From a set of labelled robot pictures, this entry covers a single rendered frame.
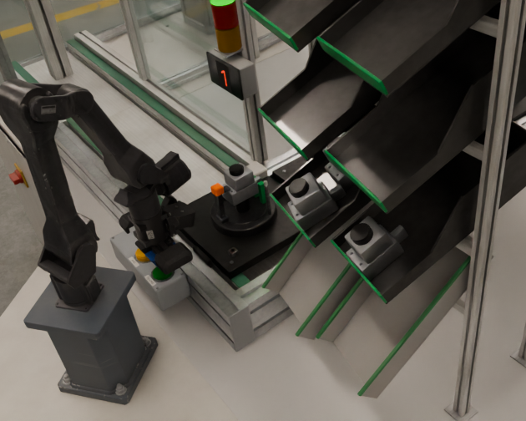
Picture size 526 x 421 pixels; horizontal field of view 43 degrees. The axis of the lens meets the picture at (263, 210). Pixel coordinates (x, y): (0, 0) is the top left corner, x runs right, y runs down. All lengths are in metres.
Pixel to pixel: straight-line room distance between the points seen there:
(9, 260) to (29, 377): 1.72
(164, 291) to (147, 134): 0.64
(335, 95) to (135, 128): 1.01
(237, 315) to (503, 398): 0.48
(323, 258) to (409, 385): 0.27
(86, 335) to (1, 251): 2.03
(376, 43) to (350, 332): 0.51
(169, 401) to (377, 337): 0.41
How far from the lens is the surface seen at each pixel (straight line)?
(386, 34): 0.78
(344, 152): 0.90
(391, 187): 0.83
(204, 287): 1.29
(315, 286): 1.16
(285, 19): 0.88
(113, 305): 1.17
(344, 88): 0.96
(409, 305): 1.06
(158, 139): 1.81
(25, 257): 3.06
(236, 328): 1.26
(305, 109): 0.97
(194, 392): 1.27
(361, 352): 1.10
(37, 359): 1.43
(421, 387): 1.25
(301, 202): 0.98
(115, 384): 1.28
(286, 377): 1.26
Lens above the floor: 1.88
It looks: 40 degrees down
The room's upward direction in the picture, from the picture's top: 8 degrees counter-clockwise
